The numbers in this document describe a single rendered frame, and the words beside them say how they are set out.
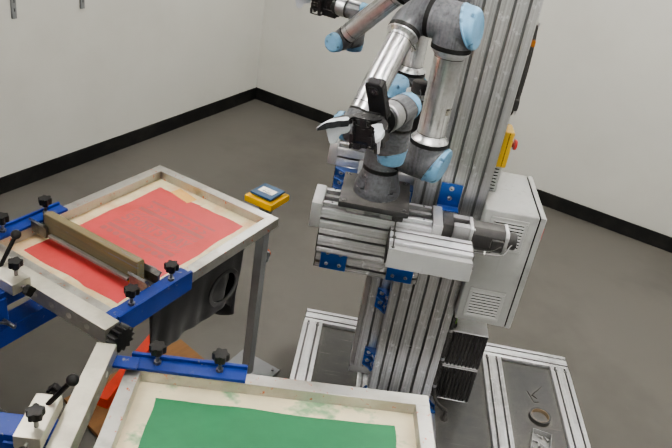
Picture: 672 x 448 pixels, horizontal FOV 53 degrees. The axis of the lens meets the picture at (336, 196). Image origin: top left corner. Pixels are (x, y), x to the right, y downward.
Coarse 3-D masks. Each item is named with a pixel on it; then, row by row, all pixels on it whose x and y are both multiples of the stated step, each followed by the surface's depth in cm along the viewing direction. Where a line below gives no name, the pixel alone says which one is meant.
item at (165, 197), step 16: (160, 192) 259; (128, 208) 246; (176, 208) 251; (192, 208) 253; (96, 224) 234; (48, 240) 221; (112, 240) 227; (48, 256) 214; (64, 256) 215; (80, 256) 216; (64, 272) 208
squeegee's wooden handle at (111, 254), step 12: (48, 216) 216; (60, 216) 216; (48, 228) 218; (60, 228) 214; (72, 228) 211; (84, 228) 212; (72, 240) 213; (84, 240) 210; (96, 240) 207; (96, 252) 209; (108, 252) 206; (120, 252) 204; (108, 264) 208; (120, 264) 205; (132, 264) 202
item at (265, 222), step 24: (96, 192) 246; (120, 192) 252; (192, 192) 262; (216, 192) 259; (72, 216) 235; (264, 216) 248; (0, 240) 212; (240, 240) 232; (24, 264) 203; (192, 264) 216; (216, 264) 222; (72, 288) 196
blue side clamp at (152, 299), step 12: (168, 276) 206; (180, 276) 206; (156, 288) 200; (168, 288) 201; (180, 288) 207; (144, 300) 193; (156, 300) 198; (168, 300) 203; (132, 312) 190; (144, 312) 195; (132, 324) 192
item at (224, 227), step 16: (208, 224) 244; (224, 224) 246; (208, 240) 235; (144, 256) 221; (176, 256) 224; (192, 256) 225; (80, 272) 209; (96, 272) 210; (96, 288) 204; (112, 288) 205
